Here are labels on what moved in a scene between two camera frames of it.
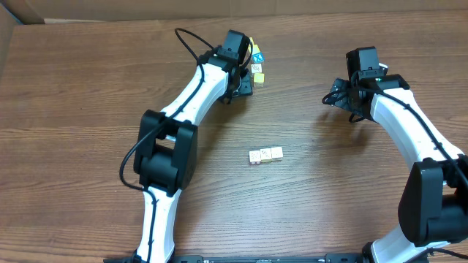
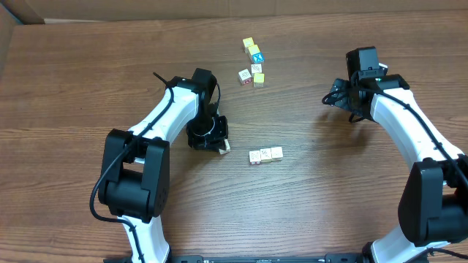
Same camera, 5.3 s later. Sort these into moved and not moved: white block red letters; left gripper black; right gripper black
Moved: left gripper black
Not moved: white block red letters; right gripper black
